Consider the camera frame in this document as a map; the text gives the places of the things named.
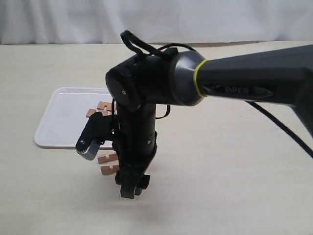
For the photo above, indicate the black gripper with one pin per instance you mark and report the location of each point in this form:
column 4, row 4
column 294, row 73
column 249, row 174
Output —
column 131, row 176

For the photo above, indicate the wooden lattice pieces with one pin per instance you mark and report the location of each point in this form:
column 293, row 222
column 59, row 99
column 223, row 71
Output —
column 107, row 158
column 107, row 170

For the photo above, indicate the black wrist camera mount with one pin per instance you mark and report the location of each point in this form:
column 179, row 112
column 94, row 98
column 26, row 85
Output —
column 97, row 130

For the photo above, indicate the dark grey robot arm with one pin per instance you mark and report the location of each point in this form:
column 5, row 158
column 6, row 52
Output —
column 169, row 77

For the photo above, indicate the white rectangular plastic tray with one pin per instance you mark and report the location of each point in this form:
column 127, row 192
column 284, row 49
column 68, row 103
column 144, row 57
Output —
column 65, row 116

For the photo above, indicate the white backdrop curtain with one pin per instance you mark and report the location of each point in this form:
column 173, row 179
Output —
column 154, row 21

